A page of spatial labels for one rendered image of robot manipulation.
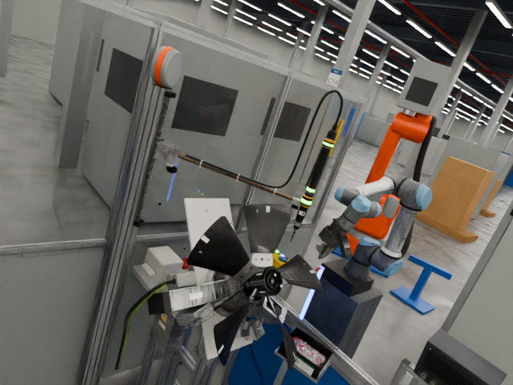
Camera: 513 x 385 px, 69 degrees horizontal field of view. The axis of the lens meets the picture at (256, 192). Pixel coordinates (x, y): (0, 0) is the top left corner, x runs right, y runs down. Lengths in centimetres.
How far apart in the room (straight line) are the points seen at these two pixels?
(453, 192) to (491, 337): 652
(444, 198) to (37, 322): 864
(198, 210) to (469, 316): 222
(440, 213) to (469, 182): 92
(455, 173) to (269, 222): 808
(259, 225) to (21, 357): 131
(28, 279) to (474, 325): 283
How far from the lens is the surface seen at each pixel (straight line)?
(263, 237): 167
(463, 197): 947
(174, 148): 162
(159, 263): 197
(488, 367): 176
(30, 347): 224
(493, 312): 320
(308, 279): 180
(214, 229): 144
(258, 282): 155
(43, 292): 204
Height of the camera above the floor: 197
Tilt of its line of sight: 17 degrees down
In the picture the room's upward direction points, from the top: 19 degrees clockwise
